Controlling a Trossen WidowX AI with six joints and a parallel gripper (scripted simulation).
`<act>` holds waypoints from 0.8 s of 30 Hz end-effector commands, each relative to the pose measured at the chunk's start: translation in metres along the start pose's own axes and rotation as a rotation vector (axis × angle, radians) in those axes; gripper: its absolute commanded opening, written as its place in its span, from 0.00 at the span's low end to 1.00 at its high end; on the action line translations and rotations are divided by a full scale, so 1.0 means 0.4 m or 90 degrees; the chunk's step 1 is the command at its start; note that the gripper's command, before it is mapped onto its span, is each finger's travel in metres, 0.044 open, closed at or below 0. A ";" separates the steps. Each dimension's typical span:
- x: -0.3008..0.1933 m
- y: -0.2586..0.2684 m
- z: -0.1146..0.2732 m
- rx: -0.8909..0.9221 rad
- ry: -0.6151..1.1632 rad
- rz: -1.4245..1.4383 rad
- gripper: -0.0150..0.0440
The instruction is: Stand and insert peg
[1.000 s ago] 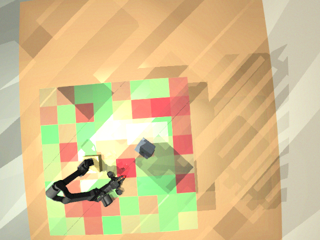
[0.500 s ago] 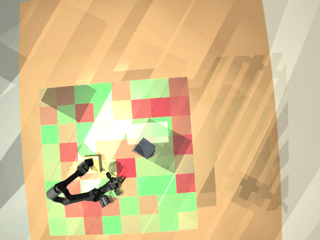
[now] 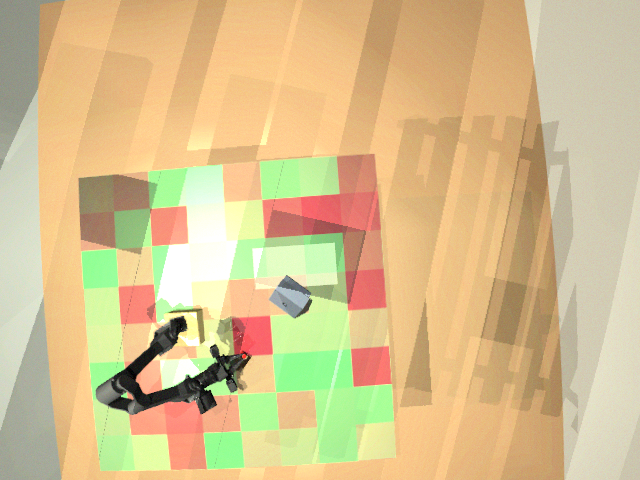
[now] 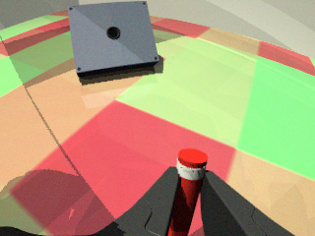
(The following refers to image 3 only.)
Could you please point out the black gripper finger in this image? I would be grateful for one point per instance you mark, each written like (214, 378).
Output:
(230, 358)
(233, 368)

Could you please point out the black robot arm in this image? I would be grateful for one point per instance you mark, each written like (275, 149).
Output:
(189, 390)

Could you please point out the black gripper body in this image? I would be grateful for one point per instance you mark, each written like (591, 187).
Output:
(230, 383)

